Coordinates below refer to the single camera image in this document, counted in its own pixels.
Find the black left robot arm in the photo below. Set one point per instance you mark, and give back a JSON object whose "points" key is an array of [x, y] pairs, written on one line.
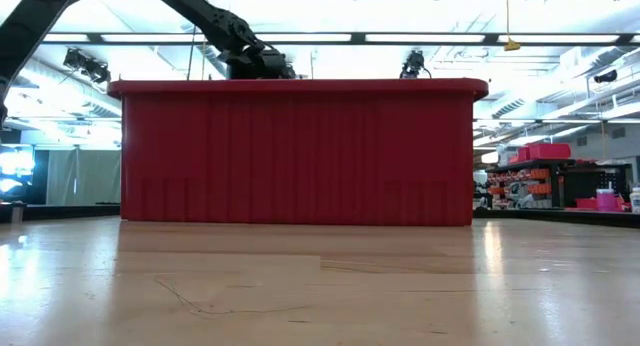
{"points": [[210, 16]]}

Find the red plastic bin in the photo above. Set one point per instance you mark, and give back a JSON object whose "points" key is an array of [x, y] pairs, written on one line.
{"points": [[300, 156]]}

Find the black ceiling spotlight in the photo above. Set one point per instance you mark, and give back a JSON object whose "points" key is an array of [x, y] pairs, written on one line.
{"points": [[87, 66]]}

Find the grey curtain panel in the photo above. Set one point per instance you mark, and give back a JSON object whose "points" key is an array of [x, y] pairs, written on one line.
{"points": [[82, 176]]}

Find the yellow hanging tag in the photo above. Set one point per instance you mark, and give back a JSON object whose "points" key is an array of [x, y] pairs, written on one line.
{"points": [[512, 45]]}

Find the thin loose thread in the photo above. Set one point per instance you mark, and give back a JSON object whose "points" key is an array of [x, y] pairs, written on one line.
{"points": [[215, 312]]}

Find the lit computer monitor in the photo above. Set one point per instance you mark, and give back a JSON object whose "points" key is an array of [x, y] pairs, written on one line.
{"points": [[15, 168]]}

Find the red storage box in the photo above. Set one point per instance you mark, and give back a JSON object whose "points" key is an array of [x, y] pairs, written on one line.
{"points": [[545, 151]]}

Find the black storage shelf unit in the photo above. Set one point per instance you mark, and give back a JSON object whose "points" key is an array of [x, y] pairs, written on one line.
{"points": [[550, 183]]}

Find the pink plastic container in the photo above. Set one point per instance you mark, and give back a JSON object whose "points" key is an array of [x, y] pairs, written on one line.
{"points": [[605, 200]]}

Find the white plastic bottle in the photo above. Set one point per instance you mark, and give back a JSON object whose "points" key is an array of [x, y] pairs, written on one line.
{"points": [[635, 200]]}

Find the black overhead camera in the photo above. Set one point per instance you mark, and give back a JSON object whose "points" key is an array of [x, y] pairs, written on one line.
{"points": [[413, 65]]}

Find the black table frame rail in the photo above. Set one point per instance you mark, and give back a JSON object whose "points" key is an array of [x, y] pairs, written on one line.
{"points": [[555, 217]]}

